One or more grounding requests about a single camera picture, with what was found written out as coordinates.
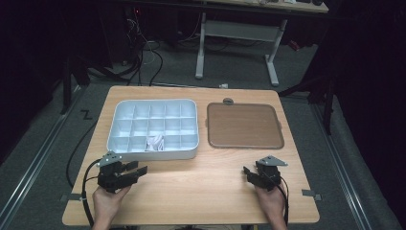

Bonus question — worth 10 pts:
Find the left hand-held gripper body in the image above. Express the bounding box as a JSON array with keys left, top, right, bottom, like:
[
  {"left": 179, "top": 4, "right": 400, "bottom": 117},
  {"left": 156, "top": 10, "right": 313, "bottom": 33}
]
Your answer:
[{"left": 96, "top": 150, "right": 129, "bottom": 194}]

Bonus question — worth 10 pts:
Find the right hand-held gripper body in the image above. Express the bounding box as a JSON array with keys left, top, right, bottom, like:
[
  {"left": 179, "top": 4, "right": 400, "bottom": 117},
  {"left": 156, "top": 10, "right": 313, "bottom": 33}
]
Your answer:
[{"left": 254, "top": 154, "right": 289, "bottom": 193}]

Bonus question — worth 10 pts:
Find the white sock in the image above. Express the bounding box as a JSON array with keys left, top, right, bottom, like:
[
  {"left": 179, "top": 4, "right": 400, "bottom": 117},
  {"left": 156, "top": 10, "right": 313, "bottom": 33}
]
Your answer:
[{"left": 145, "top": 134, "right": 166, "bottom": 152}]

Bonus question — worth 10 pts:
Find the white divided storage box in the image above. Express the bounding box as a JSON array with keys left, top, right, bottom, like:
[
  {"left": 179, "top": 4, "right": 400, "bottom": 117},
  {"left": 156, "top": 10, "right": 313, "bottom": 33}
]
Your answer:
[{"left": 105, "top": 98, "right": 200, "bottom": 162}]

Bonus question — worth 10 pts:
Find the person's right hand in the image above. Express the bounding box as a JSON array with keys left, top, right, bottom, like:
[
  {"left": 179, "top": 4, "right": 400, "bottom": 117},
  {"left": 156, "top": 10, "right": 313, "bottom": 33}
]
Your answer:
[{"left": 253, "top": 184, "right": 285, "bottom": 222}]

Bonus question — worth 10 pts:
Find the person's left hand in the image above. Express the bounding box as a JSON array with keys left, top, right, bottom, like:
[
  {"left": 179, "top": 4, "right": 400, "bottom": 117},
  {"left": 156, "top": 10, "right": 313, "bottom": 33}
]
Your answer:
[{"left": 91, "top": 184, "right": 132, "bottom": 222}]

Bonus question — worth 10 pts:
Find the grey tape piece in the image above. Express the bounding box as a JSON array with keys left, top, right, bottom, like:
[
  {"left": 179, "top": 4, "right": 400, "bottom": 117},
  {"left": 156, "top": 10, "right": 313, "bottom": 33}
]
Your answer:
[
  {"left": 59, "top": 193, "right": 83, "bottom": 203},
  {"left": 301, "top": 189, "right": 323, "bottom": 202}
]

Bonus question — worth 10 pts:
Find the brown flat tray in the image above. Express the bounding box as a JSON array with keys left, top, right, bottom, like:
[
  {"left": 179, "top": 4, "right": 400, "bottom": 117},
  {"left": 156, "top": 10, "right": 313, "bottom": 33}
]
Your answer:
[{"left": 206, "top": 102, "right": 285, "bottom": 150}]

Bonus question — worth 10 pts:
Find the black zigzag floor tape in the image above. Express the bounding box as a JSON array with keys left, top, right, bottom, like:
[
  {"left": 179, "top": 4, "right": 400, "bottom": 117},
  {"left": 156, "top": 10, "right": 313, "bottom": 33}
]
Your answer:
[{"left": 79, "top": 108, "right": 94, "bottom": 121}]

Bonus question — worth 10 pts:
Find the black metal stand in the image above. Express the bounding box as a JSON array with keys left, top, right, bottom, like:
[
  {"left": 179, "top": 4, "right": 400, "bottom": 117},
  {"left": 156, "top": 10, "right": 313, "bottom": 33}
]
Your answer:
[
  {"left": 59, "top": 54, "right": 94, "bottom": 116},
  {"left": 277, "top": 63, "right": 337, "bottom": 136}
]

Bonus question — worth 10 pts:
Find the white-framed wooden desk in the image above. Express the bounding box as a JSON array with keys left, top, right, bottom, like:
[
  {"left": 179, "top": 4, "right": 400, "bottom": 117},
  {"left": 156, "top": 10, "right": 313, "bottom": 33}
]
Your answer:
[{"left": 194, "top": 0, "right": 329, "bottom": 88}]

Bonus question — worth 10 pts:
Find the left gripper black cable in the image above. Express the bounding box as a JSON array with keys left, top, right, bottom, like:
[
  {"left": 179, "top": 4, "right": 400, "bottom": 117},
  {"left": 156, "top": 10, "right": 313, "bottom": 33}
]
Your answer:
[{"left": 65, "top": 122, "right": 103, "bottom": 228}]

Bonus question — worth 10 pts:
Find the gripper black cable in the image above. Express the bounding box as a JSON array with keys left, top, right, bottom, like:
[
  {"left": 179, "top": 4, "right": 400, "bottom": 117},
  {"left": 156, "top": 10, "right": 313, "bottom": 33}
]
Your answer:
[
  {"left": 65, "top": 122, "right": 103, "bottom": 228},
  {"left": 270, "top": 177, "right": 290, "bottom": 226}
]

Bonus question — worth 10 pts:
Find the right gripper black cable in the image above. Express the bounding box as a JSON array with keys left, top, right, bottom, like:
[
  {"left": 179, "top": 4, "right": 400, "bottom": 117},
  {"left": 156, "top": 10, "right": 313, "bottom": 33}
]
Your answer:
[{"left": 270, "top": 177, "right": 290, "bottom": 226}]

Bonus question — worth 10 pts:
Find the metal floor rail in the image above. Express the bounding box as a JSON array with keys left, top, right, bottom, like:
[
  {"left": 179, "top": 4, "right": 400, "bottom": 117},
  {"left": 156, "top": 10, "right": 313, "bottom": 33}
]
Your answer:
[
  {"left": 0, "top": 85, "right": 84, "bottom": 225},
  {"left": 309, "top": 103, "right": 373, "bottom": 230}
]

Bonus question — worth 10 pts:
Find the black floor cable bundle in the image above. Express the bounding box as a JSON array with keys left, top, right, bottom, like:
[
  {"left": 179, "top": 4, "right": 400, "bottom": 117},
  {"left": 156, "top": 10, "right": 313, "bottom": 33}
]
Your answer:
[{"left": 85, "top": 18, "right": 165, "bottom": 88}]

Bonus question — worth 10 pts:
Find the white floor cable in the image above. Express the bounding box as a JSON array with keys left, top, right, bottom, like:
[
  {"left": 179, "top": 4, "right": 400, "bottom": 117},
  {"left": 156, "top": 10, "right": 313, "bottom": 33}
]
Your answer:
[{"left": 126, "top": 18, "right": 158, "bottom": 65}]

